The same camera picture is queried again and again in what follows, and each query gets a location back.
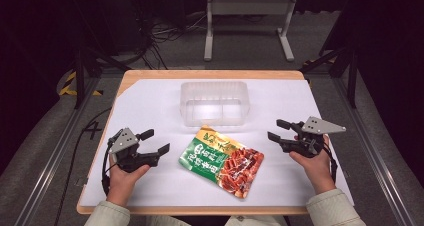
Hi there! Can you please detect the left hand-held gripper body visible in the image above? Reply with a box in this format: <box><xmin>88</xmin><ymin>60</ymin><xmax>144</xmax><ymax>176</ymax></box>
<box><xmin>107</xmin><ymin>127</ymin><xmax>160</xmax><ymax>173</ymax></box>

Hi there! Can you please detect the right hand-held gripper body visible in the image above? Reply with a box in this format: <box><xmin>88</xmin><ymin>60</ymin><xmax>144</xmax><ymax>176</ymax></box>
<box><xmin>281</xmin><ymin>116</ymin><xmax>347</xmax><ymax>159</ymax></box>

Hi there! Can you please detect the green and red snack packet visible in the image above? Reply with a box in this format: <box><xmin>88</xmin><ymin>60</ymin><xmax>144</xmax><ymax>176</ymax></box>
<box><xmin>178</xmin><ymin>125</ymin><xmax>265</xmax><ymax>200</ymax></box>

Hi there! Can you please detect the clear plastic container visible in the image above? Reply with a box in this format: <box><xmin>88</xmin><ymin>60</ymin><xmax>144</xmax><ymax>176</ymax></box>
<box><xmin>179</xmin><ymin>81</ymin><xmax>251</xmax><ymax>127</ymax></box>

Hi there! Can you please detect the person's left hand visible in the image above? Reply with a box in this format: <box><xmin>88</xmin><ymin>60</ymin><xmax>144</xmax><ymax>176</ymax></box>
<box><xmin>106</xmin><ymin>154</ymin><xmax>151</xmax><ymax>208</ymax></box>

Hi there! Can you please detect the person's right hand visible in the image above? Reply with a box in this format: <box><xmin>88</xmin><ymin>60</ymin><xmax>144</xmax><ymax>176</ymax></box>
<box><xmin>288</xmin><ymin>135</ymin><xmax>337</xmax><ymax>196</ymax></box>

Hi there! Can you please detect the white table sheet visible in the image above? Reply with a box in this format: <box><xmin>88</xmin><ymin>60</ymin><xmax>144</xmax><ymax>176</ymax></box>
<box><xmin>79</xmin><ymin>78</ymin><xmax>355</xmax><ymax>208</ymax></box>

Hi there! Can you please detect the black metal stand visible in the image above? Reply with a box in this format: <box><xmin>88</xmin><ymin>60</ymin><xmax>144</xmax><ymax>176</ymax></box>
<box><xmin>73</xmin><ymin>45</ymin><xmax>132</xmax><ymax>110</ymax></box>
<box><xmin>299</xmin><ymin>45</ymin><xmax>360</xmax><ymax>110</ymax></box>

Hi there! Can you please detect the yellow and black hazard tape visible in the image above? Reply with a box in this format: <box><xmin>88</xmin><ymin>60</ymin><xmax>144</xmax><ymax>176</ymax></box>
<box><xmin>58</xmin><ymin>70</ymin><xmax>104</xmax><ymax>97</ymax></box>

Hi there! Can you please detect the person's torso clothing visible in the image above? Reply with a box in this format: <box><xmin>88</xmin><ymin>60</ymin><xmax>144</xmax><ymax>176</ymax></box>
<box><xmin>128</xmin><ymin>214</ymin><xmax>309</xmax><ymax>226</ymax></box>

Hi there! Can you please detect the white metal stand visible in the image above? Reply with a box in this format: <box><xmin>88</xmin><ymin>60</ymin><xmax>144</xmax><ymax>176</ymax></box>
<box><xmin>203</xmin><ymin>0</ymin><xmax>299</xmax><ymax>63</ymax></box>

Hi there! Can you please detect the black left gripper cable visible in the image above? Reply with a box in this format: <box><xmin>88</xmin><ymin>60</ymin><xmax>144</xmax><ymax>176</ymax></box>
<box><xmin>101</xmin><ymin>140</ymin><xmax>118</xmax><ymax>198</ymax></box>

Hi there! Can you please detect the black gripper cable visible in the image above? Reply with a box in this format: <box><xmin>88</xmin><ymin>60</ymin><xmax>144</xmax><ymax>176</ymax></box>
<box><xmin>322</xmin><ymin>140</ymin><xmax>339</xmax><ymax>184</ymax></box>
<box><xmin>101</xmin><ymin>140</ymin><xmax>118</xmax><ymax>198</ymax></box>

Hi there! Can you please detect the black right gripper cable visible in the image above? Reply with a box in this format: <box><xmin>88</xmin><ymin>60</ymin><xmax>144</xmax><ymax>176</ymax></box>
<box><xmin>322</xmin><ymin>140</ymin><xmax>339</xmax><ymax>184</ymax></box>

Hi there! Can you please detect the black floor cable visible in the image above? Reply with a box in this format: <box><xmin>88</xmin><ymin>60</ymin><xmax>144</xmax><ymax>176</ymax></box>
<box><xmin>53</xmin><ymin>107</ymin><xmax>113</xmax><ymax>226</ymax></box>

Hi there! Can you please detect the aluminium floor rail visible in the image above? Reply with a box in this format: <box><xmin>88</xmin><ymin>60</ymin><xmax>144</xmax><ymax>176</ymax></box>
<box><xmin>333</xmin><ymin>77</ymin><xmax>418</xmax><ymax>226</ymax></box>
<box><xmin>13</xmin><ymin>75</ymin><xmax>101</xmax><ymax>226</ymax></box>

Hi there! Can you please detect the bundle of black cables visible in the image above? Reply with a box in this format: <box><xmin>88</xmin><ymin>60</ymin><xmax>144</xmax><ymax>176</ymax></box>
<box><xmin>128</xmin><ymin>0</ymin><xmax>208</xmax><ymax>71</ymax></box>

